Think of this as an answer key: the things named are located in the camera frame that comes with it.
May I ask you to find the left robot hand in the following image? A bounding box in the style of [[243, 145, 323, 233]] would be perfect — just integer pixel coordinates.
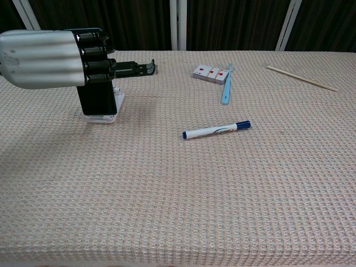
[[0, 29, 117, 90]]

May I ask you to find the black smartphone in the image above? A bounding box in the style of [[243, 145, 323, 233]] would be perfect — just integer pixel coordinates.
[[64, 27, 118, 116]]

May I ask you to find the white folding phone stand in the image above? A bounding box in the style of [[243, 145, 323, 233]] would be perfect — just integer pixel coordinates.
[[83, 87, 126, 125]]

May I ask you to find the black folding holder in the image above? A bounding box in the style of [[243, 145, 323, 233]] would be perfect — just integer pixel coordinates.
[[113, 58, 157, 79]]

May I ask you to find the dark pleated curtain panel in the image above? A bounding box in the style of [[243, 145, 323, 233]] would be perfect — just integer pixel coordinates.
[[27, 0, 172, 51], [285, 0, 356, 52], [186, 0, 291, 51], [0, 0, 28, 34]]

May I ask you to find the playing card deck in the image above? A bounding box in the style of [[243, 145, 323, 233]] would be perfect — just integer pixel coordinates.
[[192, 64, 229, 85]]

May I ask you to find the blue capped whiteboard marker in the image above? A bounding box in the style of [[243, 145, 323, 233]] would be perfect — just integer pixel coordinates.
[[182, 120, 251, 140]]

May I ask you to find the light blue toothbrush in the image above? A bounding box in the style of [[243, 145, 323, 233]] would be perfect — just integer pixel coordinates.
[[221, 62, 234, 105]]

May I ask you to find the beige waffle tablecloth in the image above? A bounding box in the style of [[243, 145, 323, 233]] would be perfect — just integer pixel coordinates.
[[0, 50, 356, 267]]

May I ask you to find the wooden chopstick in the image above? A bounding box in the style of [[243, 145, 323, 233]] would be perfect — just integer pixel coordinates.
[[266, 65, 339, 92]]

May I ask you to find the white frame post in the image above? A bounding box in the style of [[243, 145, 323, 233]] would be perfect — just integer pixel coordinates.
[[12, 0, 42, 31], [275, 0, 303, 52], [177, 0, 187, 51], [169, 0, 179, 51]]

